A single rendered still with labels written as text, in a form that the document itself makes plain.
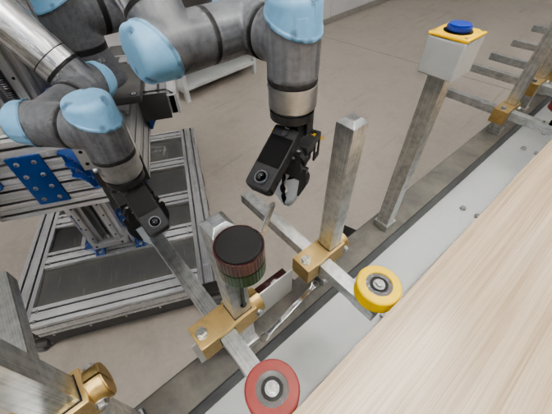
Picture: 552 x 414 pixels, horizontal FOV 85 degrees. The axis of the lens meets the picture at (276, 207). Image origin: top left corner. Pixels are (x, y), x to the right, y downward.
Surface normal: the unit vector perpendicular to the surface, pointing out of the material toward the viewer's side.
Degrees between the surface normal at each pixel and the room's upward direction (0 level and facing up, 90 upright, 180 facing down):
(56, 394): 90
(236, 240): 0
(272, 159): 29
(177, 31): 54
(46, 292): 0
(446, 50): 90
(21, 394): 90
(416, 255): 0
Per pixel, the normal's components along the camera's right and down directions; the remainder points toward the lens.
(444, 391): -0.01, -0.68
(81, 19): 0.68, 0.54
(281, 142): -0.26, -0.28
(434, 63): -0.76, 0.48
